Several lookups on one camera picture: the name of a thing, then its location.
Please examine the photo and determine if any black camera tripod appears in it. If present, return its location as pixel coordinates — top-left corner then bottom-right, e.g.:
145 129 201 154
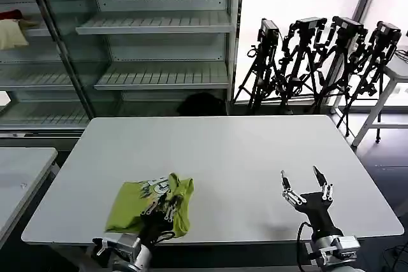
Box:
314 16 367 115
233 18 284 115
274 17 329 115
336 20 402 138

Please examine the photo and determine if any green t-shirt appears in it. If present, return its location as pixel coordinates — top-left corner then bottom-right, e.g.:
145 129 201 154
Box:
104 172 194 240

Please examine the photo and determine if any black bag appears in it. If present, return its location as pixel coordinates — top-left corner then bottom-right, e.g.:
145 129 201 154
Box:
177 92 228 117

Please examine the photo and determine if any grey metal shelf rack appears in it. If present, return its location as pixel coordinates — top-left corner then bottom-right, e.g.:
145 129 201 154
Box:
75 0 245 117

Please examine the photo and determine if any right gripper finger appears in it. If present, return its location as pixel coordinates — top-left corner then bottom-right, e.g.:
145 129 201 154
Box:
280 169 307 206
312 166 335 201

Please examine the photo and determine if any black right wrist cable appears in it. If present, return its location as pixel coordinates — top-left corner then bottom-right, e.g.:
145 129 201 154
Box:
296 222 315 272

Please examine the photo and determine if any white framed table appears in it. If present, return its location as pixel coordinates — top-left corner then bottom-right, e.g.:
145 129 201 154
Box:
349 51 408 148

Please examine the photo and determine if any glass-fronted shelf cabinet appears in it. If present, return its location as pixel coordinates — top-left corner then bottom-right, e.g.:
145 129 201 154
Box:
0 0 96 131

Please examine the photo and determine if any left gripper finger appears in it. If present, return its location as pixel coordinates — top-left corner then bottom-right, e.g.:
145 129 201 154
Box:
142 196 167 217
164 195 178 221

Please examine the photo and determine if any grey side table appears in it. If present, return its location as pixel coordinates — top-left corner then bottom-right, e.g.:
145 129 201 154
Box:
0 147 59 240

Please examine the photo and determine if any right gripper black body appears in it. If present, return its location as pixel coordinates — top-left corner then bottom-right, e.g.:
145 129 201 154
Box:
295 191 335 241

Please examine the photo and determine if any tan cloth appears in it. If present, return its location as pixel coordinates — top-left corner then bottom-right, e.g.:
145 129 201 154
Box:
18 18 41 29

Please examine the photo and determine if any black floor cable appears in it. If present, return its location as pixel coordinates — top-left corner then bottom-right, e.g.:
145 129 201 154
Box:
381 241 408 272

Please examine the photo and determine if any cream cushion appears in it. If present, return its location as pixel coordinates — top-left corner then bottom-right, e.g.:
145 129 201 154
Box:
0 18 29 51

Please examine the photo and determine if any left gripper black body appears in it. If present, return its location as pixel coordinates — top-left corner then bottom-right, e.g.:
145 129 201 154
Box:
139 210 175 247

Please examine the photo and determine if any red cloth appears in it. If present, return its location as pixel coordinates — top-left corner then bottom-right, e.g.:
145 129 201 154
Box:
0 10 23 21

